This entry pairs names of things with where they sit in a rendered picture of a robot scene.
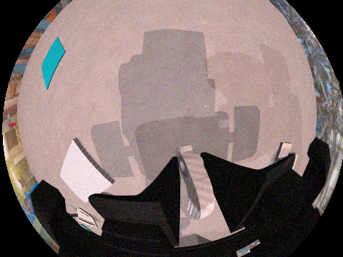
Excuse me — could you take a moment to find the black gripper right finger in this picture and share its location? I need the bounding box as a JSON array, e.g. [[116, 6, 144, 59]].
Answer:
[[200, 152, 295, 233]]

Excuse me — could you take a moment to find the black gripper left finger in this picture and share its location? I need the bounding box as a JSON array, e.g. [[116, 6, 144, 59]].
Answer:
[[88, 156, 181, 246]]

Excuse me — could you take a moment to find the teal flat plate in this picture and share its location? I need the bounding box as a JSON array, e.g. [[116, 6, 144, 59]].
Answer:
[[42, 37, 66, 89]]

